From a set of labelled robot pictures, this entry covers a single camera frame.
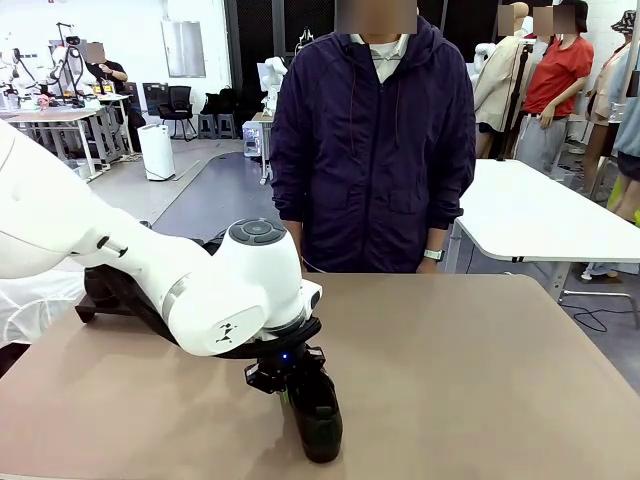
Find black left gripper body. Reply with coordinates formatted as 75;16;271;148
243;343;328;397

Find black buckle leather shoe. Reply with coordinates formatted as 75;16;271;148
284;369;345;464

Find person's left forearm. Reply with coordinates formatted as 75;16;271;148
424;164;476;251

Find black shoe stand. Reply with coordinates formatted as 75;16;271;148
74;229;226;327

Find lit computer case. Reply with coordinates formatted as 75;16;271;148
242;122;274;159

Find person in purple jacket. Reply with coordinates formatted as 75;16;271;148
269;17;476;275

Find white air purifier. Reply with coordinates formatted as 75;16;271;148
136;124;176;182

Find white translucent plastic cover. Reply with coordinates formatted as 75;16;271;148
0;272;86;351

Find black bags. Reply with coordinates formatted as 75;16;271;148
199;85;237;116

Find black office chair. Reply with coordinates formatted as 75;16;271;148
157;85;198;142

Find white side table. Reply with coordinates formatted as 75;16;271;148
452;158;640;317

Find black monitor panel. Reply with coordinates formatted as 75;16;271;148
142;82;169;114

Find small white lab desk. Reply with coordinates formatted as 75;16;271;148
74;92;134;166

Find seated person's legs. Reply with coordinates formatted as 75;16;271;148
579;259;626;282

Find person in black shirt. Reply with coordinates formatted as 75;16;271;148
85;42;146;154

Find large grey lab desk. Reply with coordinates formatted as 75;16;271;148
0;110;101;184

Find mannequin in beige coat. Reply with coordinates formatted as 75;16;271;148
472;2;532;160

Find black tripod pole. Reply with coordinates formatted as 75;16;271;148
496;42;534;162

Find white robot with red head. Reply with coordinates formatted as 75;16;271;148
47;22;99;109

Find mannequin with bucket hat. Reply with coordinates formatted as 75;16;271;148
582;9;632;199

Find mannequin in light blue top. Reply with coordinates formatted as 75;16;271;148
610;44;640;221

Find black floor cable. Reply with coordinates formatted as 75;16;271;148
569;298;610;334

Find white wall panel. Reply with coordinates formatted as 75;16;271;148
160;20;207;79

